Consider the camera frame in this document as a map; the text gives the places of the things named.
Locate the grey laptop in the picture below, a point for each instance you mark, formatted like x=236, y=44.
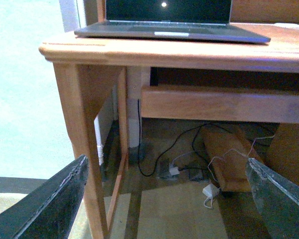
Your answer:
x=170, y=19

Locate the wooden pull-out keyboard tray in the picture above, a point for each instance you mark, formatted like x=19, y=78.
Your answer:
x=222, y=104

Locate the wooden footrest board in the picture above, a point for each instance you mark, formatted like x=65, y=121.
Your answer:
x=228, y=152

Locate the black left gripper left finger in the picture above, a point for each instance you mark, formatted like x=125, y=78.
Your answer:
x=49, y=211

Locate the white power plug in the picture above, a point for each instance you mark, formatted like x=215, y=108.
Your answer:
x=173, y=171

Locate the white power adapter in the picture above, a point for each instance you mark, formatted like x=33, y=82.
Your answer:
x=211, y=192

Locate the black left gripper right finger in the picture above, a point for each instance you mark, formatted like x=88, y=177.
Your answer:
x=276, y=199

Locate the white cable grommet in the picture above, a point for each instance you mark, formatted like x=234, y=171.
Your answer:
x=287, y=25

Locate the wooden desk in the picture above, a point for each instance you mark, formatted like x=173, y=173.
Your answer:
x=87, y=69

